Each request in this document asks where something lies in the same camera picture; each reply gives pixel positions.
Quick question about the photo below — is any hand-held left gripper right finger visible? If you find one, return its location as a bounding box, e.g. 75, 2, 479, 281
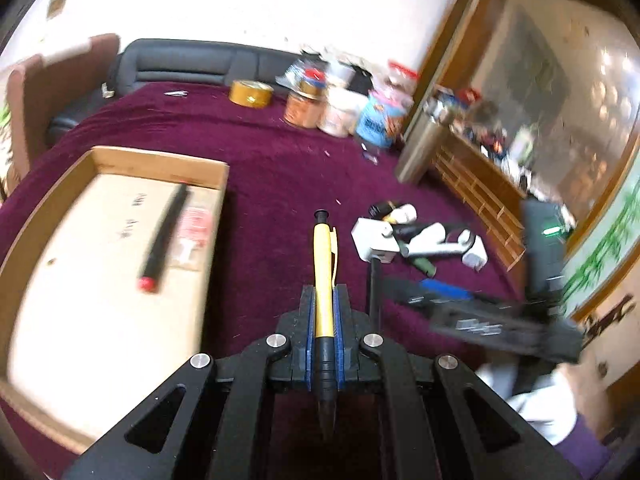
332, 284, 583, 480

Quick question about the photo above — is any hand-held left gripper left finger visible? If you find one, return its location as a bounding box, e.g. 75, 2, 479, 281
62, 284, 321, 480

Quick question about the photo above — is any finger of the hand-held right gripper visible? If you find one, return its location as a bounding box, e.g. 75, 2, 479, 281
429, 301, 557, 357
382, 277, 528, 317

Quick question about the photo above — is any yellow black pen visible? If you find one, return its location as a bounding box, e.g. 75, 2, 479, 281
312, 210, 339, 443

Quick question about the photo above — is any white rounded case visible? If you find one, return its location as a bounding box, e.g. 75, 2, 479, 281
400, 222, 447, 257

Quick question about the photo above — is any cardboard box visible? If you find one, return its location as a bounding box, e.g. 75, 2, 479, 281
0, 146, 231, 453

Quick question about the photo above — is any person's right forearm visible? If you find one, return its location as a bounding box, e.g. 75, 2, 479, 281
552, 410, 618, 480

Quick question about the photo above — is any person's right hand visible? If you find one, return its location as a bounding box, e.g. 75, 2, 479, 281
474, 361, 577, 444

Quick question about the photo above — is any dark green tube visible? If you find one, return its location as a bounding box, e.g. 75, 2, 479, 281
409, 255, 437, 277

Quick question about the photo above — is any small white plug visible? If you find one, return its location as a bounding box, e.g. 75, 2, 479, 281
459, 230, 489, 272

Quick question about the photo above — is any white power adapter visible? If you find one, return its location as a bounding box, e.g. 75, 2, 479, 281
351, 217, 401, 264

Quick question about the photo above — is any wooden brick-pattern cabinet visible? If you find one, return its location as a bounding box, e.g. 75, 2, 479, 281
429, 125, 529, 272

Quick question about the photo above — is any steel tumbler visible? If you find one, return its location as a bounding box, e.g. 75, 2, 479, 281
395, 105, 454, 185

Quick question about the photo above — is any maroon tablecloth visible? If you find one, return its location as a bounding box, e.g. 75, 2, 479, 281
0, 80, 532, 480

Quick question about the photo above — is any black marker with red cap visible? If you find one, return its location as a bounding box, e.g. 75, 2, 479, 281
137, 183, 191, 293

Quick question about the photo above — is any blue labelled jar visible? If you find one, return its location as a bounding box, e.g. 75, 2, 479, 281
355, 91, 407, 149

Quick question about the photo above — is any wooden framed glass panel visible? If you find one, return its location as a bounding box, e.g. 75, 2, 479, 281
415, 0, 640, 241

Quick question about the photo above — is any white jar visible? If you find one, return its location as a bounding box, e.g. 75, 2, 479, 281
318, 87, 368, 137

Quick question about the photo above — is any clear jar with red lid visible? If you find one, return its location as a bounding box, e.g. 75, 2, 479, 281
386, 60, 421, 94

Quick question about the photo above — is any yellow tape roll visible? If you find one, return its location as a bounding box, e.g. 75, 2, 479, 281
229, 80, 275, 109

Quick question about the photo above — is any yellow jar with red lid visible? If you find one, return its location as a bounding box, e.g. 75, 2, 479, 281
290, 58, 327, 98

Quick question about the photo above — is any black sofa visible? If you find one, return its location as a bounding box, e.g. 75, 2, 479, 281
47, 37, 303, 133

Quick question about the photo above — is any brown chair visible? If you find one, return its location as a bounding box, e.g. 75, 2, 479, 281
6, 33, 121, 181

